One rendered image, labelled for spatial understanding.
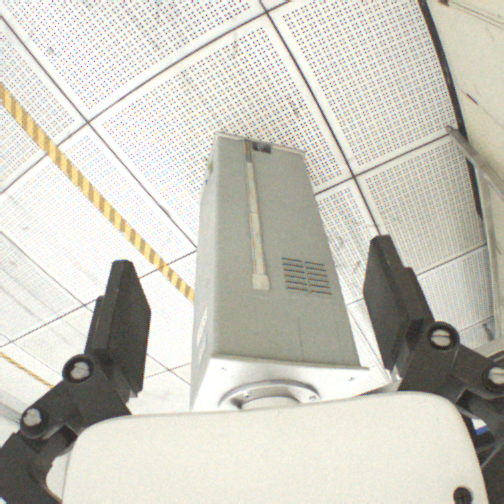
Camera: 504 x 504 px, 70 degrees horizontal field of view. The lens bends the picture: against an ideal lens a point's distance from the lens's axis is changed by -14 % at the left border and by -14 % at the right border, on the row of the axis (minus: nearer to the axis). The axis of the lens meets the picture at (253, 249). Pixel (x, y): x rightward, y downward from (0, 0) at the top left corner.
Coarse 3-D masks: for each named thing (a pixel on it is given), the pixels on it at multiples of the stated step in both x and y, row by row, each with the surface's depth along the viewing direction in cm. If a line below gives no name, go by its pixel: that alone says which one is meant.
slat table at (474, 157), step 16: (448, 128) 118; (464, 144) 109; (480, 160) 102; (480, 176) 105; (496, 176) 95; (496, 192) 95; (496, 256) 127; (496, 272) 133; (496, 288) 139; (496, 304) 147; (352, 320) 144; (496, 320) 156; (496, 336) 167; (480, 352) 71; (496, 352) 69
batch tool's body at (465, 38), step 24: (432, 0) 81; (456, 24) 77; (480, 24) 65; (456, 48) 85; (480, 48) 72; (456, 72) 95; (480, 72) 79; (480, 96) 87; (480, 120) 96; (480, 144) 105; (480, 192) 127
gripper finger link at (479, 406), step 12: (468, 396) 11; (480, 408) 10; (492, 408) 10; (492, 420) 10; (492, 432) 10; (492, 456) 9; (480, 468) 9; (492, 468) 8; (492, 480) 8; (492, 492) 8
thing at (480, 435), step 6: (462, 414) 71; (468, 420) 69; (474, 420) 69; (480, 420) 68; (468, 426) 69; (474, 426) 68; (480, 426) 67; (468, 432) 68; (474, 432) 67; (480, 432) 66; (486, 432) 66; (474, 438) 66; (480, 438) 66; (486, 438) 65; (492, 438) 64; (474, 444) 65; (480, 444) 65; (486, 444) 64
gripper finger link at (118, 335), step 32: (128, 288) 13; (96, 320) 13; (128, 320) 13; (96, 352) 11; (128, 352) 13; (64, 384) 11; (128, 384) 13; (32, 416) 10; (64, 416) 10; (64, 448) 11
